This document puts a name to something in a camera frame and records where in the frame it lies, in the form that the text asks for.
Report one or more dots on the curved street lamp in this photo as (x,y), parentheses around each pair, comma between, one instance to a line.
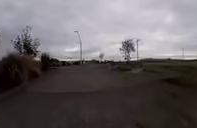
(80,50)

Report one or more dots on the dark grey gravel path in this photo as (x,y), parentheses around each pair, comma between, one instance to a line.
(82,100)

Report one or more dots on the leafy tree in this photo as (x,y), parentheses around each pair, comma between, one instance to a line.
(26,43)

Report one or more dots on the dry brown bushes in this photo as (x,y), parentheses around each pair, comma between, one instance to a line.
(14,68)

